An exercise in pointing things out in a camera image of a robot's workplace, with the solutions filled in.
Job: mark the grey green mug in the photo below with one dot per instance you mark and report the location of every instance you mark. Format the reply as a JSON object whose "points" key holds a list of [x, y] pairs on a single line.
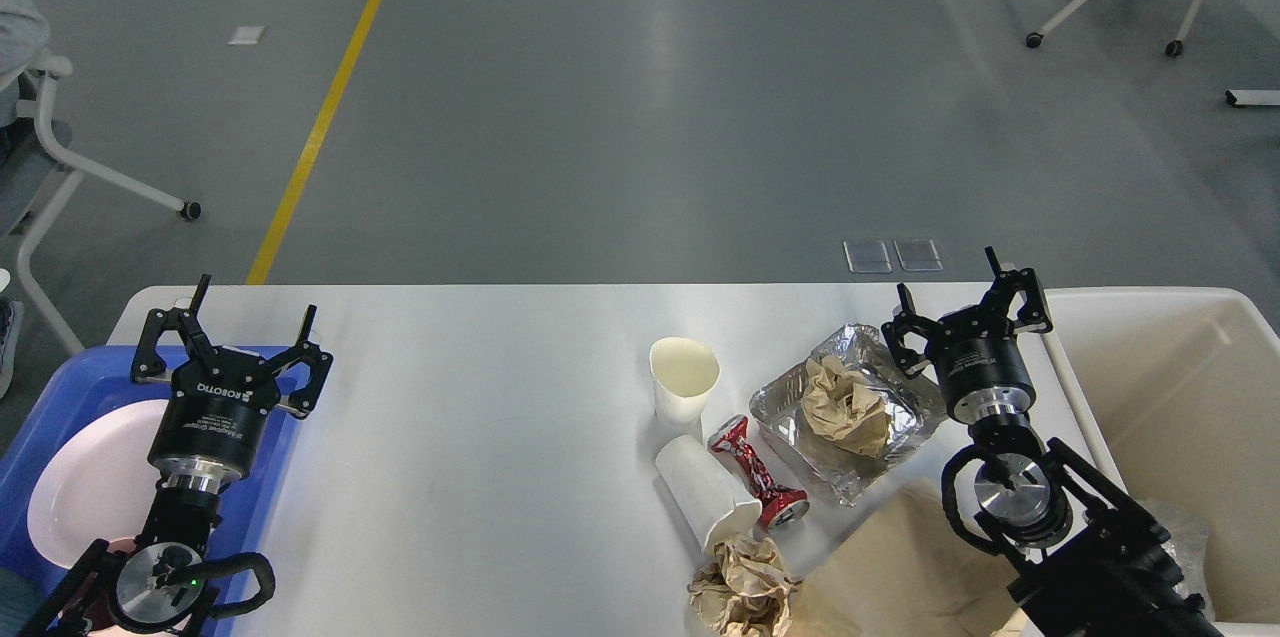
{"points": [[20, 599]]}

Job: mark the blue plastic tray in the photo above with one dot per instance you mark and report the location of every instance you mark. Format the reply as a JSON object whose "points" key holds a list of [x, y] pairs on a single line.
{"points": [[83, 389]]}

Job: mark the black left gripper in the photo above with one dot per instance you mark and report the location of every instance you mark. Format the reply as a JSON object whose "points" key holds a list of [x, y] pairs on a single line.
{"points": [[214, 423]]}

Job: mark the crumpled brown paper ball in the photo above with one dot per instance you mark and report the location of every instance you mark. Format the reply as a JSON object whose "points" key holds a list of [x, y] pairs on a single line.
{"points": [[745, 590]]}

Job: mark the pink plate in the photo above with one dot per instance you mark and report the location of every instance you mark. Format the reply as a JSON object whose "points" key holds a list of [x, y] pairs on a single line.
{"points": [[98, 485]]}

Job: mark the pink ribbed mug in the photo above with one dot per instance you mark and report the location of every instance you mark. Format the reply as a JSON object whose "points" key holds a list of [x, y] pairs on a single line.
{"points": [[115, 547]]}

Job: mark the white bar base right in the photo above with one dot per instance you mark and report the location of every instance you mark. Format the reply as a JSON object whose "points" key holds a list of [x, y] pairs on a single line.
{"points": [[1245, 98]]}

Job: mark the clear floor plate left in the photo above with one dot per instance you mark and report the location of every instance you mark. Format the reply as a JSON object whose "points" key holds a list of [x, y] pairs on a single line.
{"points": [[867, 256]]}

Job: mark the beige plastic bin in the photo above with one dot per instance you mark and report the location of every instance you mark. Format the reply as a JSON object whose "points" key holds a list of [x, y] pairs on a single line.
{"points": [[1180, 387]]}

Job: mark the clear plastic bag in bin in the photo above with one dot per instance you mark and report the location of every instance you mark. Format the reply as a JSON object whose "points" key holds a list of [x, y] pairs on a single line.
{"points": [[1188, 546]]}

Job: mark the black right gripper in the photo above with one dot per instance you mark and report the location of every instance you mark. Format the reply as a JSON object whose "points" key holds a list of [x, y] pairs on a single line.
{"points": [[979, 375]]}

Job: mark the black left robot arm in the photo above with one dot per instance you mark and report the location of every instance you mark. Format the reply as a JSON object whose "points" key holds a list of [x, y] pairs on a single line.
{"points": [[169, 584]]}

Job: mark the lying white paper cup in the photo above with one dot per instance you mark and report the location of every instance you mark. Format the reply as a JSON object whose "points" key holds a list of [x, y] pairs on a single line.
{"points": [[715, 504]]}

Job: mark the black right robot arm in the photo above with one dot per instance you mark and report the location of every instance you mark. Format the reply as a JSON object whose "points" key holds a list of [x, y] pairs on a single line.
{"points": [[1089, 559]]}

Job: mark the clear floor plate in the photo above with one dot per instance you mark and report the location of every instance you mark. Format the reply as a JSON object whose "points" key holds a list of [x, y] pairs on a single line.
{"points": [[918, 255], [867, 256]]}

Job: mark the brown paper sheet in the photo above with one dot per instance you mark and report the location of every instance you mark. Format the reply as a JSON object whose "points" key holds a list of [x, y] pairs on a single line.
{"points": [[903, 572]]}

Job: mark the crushed red soda can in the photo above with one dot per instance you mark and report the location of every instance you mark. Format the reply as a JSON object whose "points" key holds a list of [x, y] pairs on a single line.
{"points": [[781, 505]]}

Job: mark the upright white paper cup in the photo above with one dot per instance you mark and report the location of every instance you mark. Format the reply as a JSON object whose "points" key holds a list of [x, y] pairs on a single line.
{"points": [[684, 372]]}

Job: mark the clear floor plate right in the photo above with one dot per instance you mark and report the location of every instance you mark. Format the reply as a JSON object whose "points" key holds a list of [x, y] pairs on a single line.
{"points": [[918, 255]]}

